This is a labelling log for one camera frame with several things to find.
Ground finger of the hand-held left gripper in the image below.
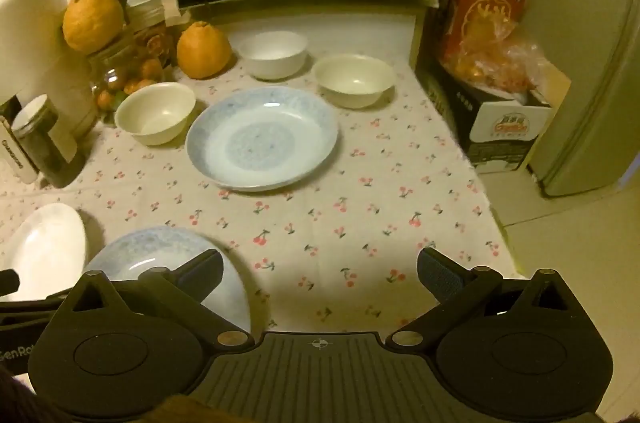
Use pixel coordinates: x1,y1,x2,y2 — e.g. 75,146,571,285
0,294,71,323
0,269,21,297

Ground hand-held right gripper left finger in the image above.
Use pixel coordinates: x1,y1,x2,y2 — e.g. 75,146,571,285
72,248,256,351

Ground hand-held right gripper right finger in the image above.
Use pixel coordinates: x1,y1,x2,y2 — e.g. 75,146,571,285
386,247,572,350

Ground white plate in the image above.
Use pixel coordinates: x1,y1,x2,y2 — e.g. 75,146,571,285
0,203,87,302

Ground speckled blue plate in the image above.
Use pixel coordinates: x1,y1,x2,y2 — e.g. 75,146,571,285
82,225,252,335
186,86,341,193

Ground cream bowl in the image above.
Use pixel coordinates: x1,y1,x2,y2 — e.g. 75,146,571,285
312,54,397,110
114,82,197,147

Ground white bowl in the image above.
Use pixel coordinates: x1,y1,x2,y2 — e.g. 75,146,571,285
237,30,308,81

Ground cherry print tablecloth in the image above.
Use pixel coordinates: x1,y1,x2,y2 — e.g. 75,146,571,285
0,20,531,344

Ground dark jar with white lid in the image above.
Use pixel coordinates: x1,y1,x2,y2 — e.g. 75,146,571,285
11,94,87,189

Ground black and white cardboard box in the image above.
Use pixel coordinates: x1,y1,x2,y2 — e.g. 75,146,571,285
416,53,572,176

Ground pile of kumquats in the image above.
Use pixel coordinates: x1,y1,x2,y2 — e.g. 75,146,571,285
96,57,166,111

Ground glass jar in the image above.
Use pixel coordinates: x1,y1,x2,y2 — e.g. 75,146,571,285
87,23,168,114

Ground plastic bag of oranges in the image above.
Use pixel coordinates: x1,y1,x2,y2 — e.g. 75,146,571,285
449,26,553,96

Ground white kitchen appliance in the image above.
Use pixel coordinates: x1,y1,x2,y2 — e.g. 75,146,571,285
0,0,98,186

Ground stacked white paper cups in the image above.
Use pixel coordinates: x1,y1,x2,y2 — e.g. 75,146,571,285
126,0,177,71

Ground grey refrigerator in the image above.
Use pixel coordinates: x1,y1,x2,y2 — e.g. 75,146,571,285
504,0,640,199

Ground large orange with leaves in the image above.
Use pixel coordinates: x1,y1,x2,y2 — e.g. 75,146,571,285
62,0,130,55

